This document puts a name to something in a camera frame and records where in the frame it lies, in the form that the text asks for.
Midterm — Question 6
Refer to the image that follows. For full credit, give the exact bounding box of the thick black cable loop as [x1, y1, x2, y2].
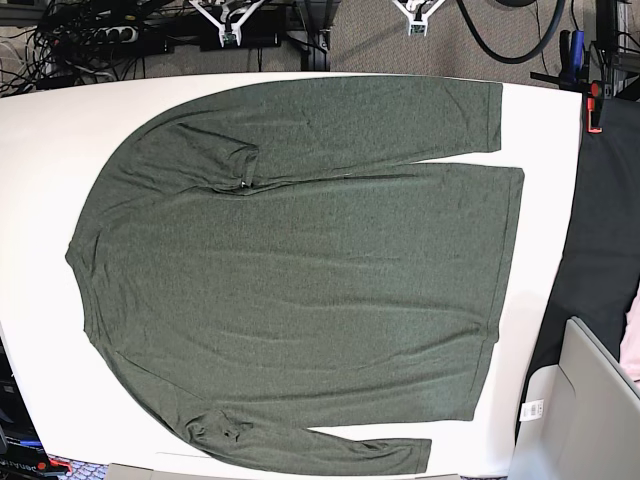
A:
[457, 0, 569, 64]

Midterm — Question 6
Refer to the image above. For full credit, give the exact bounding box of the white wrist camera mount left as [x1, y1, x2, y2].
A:
[391, 0, 445, 36]

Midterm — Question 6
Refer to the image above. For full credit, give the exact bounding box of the dark green long-sleeve shirt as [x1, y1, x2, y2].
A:
[66, 76, 524, 476]

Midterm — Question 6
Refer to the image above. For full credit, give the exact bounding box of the pink cloth at edge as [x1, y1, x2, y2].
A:
[619, 295, 640, 385]

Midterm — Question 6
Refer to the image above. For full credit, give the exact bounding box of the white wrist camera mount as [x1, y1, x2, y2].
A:
[189, 0, 265, 48]
[391, 0, 445, 36]

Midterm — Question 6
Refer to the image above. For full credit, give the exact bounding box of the grey plastic bin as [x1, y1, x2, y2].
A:
[508, 317, 639, 480]

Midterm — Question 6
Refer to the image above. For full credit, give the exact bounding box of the red clamp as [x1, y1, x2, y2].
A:
[586, 81, 604, 134]

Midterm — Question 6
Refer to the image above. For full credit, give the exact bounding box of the black cloth beside table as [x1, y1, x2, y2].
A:
[529, 97, 640, 374]

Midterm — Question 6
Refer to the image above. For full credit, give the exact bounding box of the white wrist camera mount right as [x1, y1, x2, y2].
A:
[189, 0, 265, 48]

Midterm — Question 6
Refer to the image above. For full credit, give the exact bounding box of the black box with orange label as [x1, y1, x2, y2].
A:
[1, 347, 46, 479]

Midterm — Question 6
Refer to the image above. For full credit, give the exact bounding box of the blue-handled tool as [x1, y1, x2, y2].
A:
[569, 30, 585, 82]

